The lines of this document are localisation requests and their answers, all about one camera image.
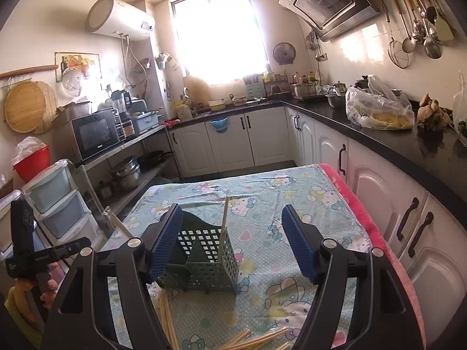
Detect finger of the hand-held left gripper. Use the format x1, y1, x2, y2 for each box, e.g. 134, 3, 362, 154
54, 236, 93, 261

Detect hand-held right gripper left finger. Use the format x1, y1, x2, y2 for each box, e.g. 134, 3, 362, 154
40, 203, 183, 350

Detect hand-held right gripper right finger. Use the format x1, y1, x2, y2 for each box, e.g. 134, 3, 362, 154
282, 204, 424, 350

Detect green plastic utensil basket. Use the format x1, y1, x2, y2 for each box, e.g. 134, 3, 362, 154
157, 209, 240, 295

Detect wooden chopstick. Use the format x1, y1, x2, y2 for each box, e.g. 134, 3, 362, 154
218, 195, 231, 252
104, 206, 135, 240

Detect pile of wooden chopsticks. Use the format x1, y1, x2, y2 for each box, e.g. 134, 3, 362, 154
155, 291, 292, 350

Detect row of hanging kitchen utensils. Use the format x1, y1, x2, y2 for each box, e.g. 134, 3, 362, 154
381, 0, 455, 70

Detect person's left hand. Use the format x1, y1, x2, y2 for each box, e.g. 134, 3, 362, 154
40, 279, 59, 310

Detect cartoon printed blanket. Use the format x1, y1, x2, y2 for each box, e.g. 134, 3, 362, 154
98, 164, 373, 350

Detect plastic drawer unit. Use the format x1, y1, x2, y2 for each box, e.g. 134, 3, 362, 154
21, 158, 100, 249

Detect small steel pot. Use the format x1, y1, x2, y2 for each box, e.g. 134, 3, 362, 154
96, 180, 114, 201

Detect red plastic basin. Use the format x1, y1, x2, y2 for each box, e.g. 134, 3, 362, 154
13, 145, 51, 183

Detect stacked steel pots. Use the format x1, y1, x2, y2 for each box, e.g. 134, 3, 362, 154
109, 155, 141, 192

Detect white plastic bag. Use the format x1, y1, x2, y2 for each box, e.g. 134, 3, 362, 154
11, 136, 48, 165

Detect black frying pan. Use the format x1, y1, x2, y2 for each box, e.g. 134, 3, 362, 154
138, 150, 174, 170

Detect black microwave oven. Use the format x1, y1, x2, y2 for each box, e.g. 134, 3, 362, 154
53, 108, 127, 165

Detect blue plastic box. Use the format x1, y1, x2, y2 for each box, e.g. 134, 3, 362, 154
131, 111, 160, 134

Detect round wooden cutting board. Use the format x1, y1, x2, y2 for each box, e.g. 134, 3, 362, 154
4, 81, 46, 132

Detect blue plastic bowl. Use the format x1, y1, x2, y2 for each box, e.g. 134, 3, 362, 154
209, 117, 229, 134

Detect woven bamboo tray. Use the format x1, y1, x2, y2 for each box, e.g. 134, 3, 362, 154
31, 80, 59, 135

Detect black kitchen countertop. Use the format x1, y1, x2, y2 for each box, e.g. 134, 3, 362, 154
165, 94, 467, 227

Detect steel pot with lid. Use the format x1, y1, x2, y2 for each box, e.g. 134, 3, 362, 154
326, 82, 348, 109

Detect large steel pot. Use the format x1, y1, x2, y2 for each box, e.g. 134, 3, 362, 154
291, 82, 319, 100

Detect clear plastic bag with food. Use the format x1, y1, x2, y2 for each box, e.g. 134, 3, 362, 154
344, 74, 416, 130

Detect white round plastic cover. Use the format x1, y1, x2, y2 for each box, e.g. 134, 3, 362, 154
61, 67, 83, 97

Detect teal desktop drawer box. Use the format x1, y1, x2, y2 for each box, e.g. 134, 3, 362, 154
245, 82, 265, 100

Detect wooden rolling pin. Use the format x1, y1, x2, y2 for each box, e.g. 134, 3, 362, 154
0, 64, 59, 80

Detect pile of ginger roots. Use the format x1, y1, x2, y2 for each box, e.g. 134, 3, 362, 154
417, 94, 453, 130

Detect kitchen window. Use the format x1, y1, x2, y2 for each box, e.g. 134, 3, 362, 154
169, 0, 271, 85

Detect white water heater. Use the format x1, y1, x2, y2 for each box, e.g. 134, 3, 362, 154
85, 0, 156, 41

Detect steel range hood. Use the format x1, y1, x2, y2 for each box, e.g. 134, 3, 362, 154
279, 0, 382, 43

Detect fruit wall picture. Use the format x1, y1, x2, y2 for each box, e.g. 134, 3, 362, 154
55, 52, 101, 83

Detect round wall exhaust fan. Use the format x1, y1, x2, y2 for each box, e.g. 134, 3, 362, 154
273, 42, 296, 66

